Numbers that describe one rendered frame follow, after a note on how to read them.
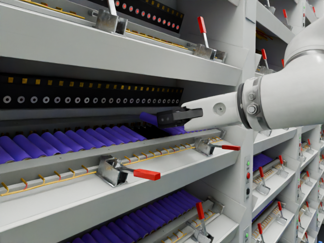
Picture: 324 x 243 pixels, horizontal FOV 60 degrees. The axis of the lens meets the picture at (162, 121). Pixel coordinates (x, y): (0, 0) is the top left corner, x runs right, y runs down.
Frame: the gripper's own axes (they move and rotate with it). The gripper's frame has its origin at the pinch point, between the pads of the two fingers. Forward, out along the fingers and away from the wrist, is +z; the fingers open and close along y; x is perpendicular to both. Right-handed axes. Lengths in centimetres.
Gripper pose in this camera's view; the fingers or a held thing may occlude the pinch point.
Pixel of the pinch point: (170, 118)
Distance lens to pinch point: 53.9
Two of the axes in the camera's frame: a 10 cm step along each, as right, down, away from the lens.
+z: -7.9, 1.3, 5.9
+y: 5.9, -0.6, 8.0
